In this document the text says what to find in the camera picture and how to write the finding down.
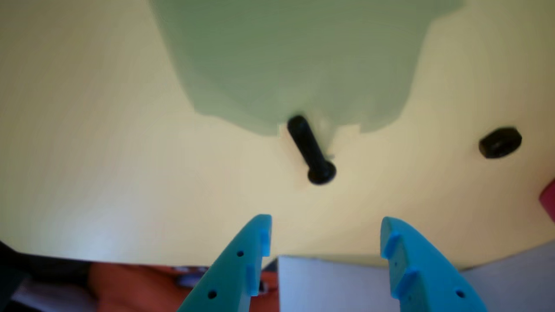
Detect yellow paper mat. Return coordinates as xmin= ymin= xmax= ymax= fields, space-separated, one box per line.
xmin=0 ymin=0 xmax=555 ymax=269

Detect pink round box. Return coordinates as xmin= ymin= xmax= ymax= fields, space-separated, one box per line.
xmin=539 ymin=179 xmax=555 ymax=224

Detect metal hex nut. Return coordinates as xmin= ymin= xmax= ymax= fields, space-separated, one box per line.
xmin=478 ymin=127 xmax=523 ymax=159

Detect black bolt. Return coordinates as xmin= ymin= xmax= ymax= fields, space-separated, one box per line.
xmin=286 ymin=115 xmax=337 ymax=186

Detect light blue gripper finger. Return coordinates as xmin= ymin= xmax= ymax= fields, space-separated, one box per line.
xmin=380 ymin=216 xmax=489 ymax=312
xmin=177 ymin=214 xmax=273 ymax=312

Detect black object beside mat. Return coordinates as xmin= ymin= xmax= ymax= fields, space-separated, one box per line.
xmin=0 ymin=240 xmax=91 ymax=312

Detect brown wooden furniture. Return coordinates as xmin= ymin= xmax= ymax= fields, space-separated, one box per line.
xmin=87 ymin=262 xmax=278 ymax=312

